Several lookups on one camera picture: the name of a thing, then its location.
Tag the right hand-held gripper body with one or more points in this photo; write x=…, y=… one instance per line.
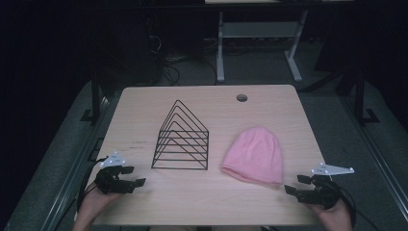
x=324, y=189

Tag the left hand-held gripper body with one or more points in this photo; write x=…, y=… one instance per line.
x=109, y=179

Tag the pink knit beanie hat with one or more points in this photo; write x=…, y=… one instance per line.
x=255, y=157

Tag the person's right hand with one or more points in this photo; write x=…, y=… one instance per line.
x=336, y=215

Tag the person's left hand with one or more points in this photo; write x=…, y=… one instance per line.
x=93, y=205

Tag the black metal stand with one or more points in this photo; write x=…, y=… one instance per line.
x=361, y=99
x=95, y=96

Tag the white metal table frame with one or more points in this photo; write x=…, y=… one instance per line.
x=260, y=30

